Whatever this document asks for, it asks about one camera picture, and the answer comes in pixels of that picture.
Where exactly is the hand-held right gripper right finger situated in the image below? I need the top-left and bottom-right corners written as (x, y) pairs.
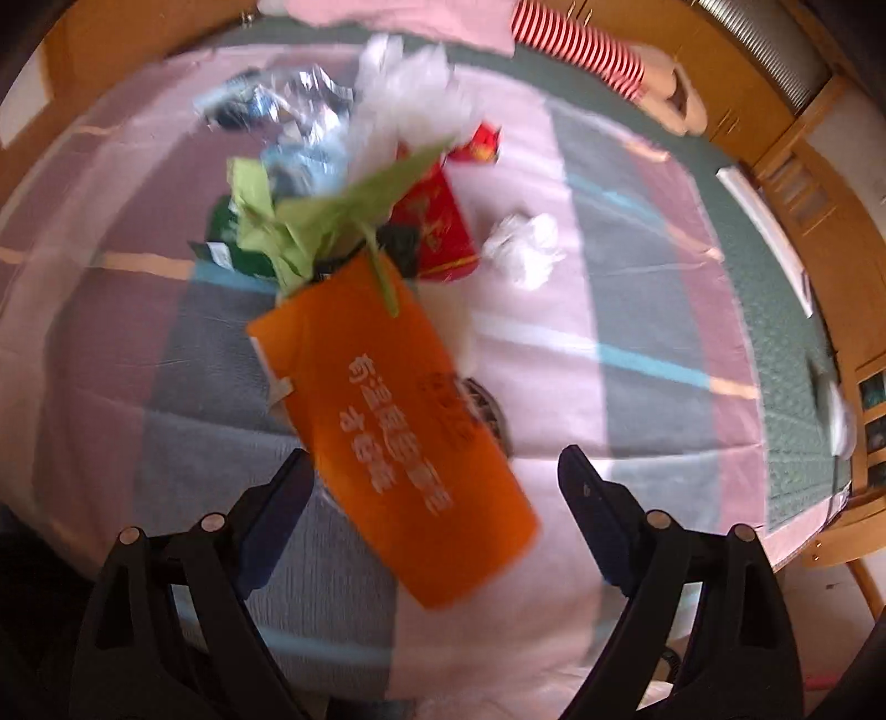
top-left (557, 444), bottom-right (807, 720)

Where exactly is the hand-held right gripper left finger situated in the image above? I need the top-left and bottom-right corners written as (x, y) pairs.
top-left (69, 446), bottom-right (320, 720)

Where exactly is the orange paper bag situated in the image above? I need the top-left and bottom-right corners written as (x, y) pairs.
top-left (245, 245), bottom-right (541, 611)

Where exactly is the white plastic bag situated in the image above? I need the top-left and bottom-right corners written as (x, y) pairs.
top-left (346, 34), bottom-right (486, 195)

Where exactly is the plaid pink bedsheet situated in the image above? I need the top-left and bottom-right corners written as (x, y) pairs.
top-left (0, 42), bottom-right (769, 720)

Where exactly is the green bed mat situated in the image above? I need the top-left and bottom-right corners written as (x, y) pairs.
top-left (152, 14), bottom-right (852, 534)

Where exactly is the wooden chair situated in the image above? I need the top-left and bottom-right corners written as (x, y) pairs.
top-left (803, 485), bottom-right (886, 617)

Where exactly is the crumpled white tissue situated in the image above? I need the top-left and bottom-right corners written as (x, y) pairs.
top-left (481, 213), bottom-right (567, 290)

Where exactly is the dark green packet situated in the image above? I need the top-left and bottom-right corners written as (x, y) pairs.
top-left (190, 195), bottom-right (278, 285)

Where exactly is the black packet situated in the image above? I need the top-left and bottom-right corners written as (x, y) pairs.
top-left (377, 225), bottom-right (423, 278)

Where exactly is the green crumpled paper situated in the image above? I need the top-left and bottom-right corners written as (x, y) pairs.
top-left (228, 138), bottom-right (454, 320)

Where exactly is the large red packet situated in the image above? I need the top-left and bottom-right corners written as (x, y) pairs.
top-left (388, 162), bottom-right (482, 285)

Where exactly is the blue white plastic packaging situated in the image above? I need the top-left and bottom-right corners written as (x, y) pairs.
top-left (259, 131), bottom-right (347, 202)

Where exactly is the small red packet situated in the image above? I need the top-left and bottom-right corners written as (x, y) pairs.
top-left (446, 123), bottom-right (503, 167)

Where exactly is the clear silver plastic wrapper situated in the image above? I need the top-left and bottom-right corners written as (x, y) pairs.
top-left (194, 65), bottom-right (357, 140)

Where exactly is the wooden wardrobe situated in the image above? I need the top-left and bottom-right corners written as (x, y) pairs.
top-left (554, 0), bottom-right (797, 167)

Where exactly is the red striped plush toy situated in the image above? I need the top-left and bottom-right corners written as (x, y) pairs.
top-left (508, 0), bottom-right (707, 136)

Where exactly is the window blind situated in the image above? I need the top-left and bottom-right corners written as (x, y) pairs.
top-left (699, 0), bottom-right (832, 112)

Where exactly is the pink pillow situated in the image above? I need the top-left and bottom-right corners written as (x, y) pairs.
top-left (259, 0), bottom-right (520, 56)

